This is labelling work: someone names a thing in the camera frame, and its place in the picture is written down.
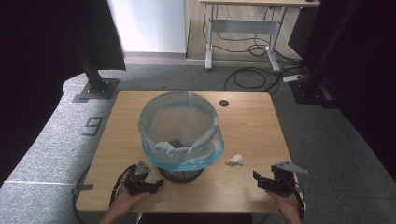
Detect black curtain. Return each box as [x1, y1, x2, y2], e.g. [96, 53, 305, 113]
[0, 0, 127, 188]
[288, 0, 396, 183]

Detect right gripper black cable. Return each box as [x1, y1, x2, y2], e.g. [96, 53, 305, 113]
[291, 180, 305, 220]

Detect white power strip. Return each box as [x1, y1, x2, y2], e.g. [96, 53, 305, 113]
[282, 74, 304, 84]

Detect black metal stand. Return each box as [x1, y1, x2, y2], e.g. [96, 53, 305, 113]
[289, 0, 362, 109]
[72, 50, 121, 104]

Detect desk with white legs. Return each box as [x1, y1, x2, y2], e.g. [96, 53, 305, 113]
[199, 0, 321, 74]

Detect crumpled white paper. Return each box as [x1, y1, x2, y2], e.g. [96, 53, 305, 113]
[224, 153, 245, 166]

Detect black floor cable loop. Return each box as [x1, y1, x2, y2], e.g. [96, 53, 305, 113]
[223, 66, 283, 95]

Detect blue translucent trash bag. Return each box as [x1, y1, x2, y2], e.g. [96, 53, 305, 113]
[137, 90, 225, 173]

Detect black mesh waste bin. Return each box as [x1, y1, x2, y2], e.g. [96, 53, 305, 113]
[157, 138, 205, 184]

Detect person's dark clothing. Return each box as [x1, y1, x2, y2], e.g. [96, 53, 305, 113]
[136, 212, 254, 224]

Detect person's right hand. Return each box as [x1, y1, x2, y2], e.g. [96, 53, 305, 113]
[266, 189, 303, 217]

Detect black cables under desk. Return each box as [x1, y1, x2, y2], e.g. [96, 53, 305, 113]
[202, 4, 283, 59]

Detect grey tape strip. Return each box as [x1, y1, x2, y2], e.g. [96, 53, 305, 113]
[71, 183, 94, 196]

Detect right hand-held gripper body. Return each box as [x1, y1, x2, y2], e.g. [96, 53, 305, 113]
[268, 160, 309, 197]

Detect white panel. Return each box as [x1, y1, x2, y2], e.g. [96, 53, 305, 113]
[106, 0, 188, 54]

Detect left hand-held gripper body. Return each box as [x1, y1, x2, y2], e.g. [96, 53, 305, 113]
[124, 160, 152, 197]

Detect person's left hand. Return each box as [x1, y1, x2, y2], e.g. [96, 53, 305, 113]
[111, 183, 150, 215]

